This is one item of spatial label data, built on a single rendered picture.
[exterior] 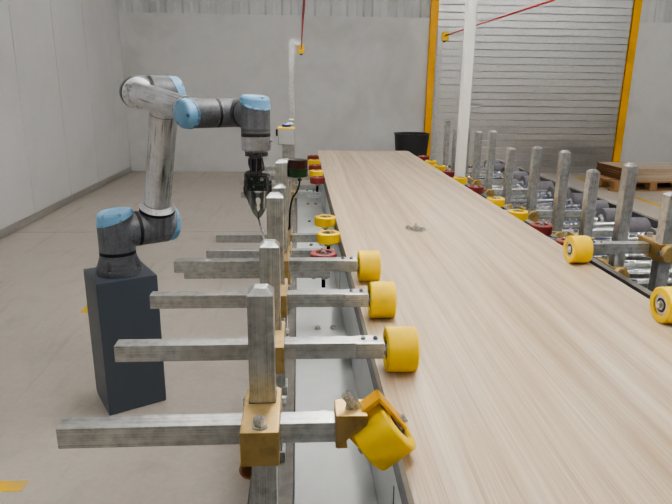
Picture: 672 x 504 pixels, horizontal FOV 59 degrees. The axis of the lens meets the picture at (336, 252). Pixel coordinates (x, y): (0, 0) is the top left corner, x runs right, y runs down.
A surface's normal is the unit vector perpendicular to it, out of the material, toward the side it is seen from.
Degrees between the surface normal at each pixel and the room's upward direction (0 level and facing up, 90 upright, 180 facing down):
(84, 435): 90
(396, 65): 90
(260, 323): 90
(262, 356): 90
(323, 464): 0
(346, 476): 0
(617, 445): 0
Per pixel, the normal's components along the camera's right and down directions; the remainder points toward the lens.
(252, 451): 0.06, 0.27
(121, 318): 0.55, 0.23
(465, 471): 0.01, -0.96
